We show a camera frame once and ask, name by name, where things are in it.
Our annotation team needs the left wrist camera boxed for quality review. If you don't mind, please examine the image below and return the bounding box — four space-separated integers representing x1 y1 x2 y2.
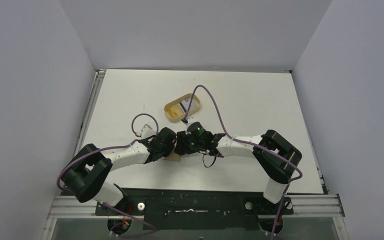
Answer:
139 124 157 139

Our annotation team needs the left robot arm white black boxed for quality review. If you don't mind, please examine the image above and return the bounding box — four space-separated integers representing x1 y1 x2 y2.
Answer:
57 127 177 215

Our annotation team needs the grey card with black stripe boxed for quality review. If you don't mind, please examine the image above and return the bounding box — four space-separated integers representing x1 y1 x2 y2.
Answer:
179 97 199 113

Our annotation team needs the beige leather card holder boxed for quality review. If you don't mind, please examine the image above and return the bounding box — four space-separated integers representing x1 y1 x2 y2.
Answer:
164 140 181 162

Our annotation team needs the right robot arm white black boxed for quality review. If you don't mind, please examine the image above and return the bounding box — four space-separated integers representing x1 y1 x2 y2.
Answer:
174 121 302 214

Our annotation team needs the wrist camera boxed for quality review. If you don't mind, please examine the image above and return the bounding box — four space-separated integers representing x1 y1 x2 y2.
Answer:
181 115 198 125
139 124 157 139

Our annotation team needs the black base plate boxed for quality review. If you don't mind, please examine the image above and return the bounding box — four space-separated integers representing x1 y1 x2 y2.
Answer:
61 186 296 232

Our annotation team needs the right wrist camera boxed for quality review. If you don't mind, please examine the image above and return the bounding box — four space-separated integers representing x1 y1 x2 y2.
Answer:
181 115 198 125

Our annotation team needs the beige oval tray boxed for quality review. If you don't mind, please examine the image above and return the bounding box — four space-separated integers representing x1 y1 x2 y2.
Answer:
163 93 201 123

